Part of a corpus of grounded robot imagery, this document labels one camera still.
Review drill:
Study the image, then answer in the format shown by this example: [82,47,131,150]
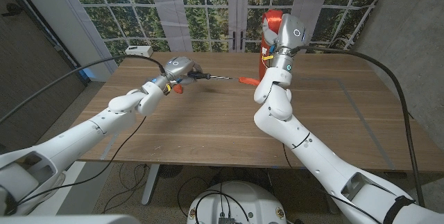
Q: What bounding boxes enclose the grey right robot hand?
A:
[262,13,309,72]

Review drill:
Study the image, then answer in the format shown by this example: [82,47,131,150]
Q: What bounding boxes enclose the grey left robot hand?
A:
[151,56,212,95]

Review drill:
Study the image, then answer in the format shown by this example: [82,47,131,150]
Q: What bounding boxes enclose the orange satin ribbon roll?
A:
[238,8,284,87]

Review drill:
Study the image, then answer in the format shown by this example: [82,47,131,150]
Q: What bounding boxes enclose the black blue handled screwdriver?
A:
[187,71,240,81]

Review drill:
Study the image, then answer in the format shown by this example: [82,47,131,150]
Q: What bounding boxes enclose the white power strip box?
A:
[125,45,154,59]

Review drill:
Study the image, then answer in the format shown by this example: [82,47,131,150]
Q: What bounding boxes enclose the printed window forest backdrop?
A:
[64,0,389,66]

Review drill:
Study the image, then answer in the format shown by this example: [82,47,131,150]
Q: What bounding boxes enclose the black round ribbed disc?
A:
[158,164,184,179]

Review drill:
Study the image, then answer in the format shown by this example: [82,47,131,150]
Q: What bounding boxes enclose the white table leg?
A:
[141,164,161,206]

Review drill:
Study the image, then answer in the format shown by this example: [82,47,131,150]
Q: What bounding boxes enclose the white robot torso base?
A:
[186,180,288,224]

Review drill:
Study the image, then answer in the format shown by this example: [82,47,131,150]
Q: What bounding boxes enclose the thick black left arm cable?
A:
[0,54,167,124]

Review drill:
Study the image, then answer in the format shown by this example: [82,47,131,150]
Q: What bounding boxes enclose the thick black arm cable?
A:
[291,45,426,207]
[0,54,167,124]

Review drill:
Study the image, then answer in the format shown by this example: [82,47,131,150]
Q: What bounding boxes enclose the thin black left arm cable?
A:
[17,116,147,204]

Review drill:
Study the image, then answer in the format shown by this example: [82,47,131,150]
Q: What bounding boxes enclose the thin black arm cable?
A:
[17,116,147,204]
[282,142,382,224]

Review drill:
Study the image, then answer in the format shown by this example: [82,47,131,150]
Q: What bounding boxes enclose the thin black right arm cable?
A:
[282,142,382,224]

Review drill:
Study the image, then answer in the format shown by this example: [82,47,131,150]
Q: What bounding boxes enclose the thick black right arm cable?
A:
[291,45,426,207]

